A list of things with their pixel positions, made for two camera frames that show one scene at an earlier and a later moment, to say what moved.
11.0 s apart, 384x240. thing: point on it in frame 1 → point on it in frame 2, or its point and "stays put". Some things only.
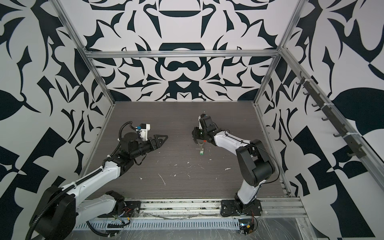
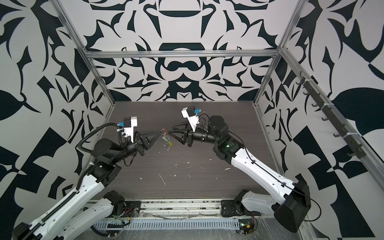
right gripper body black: (200, 134) → (194, 136)
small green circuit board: (246, 226) stays put
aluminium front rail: (210, 208) stays put
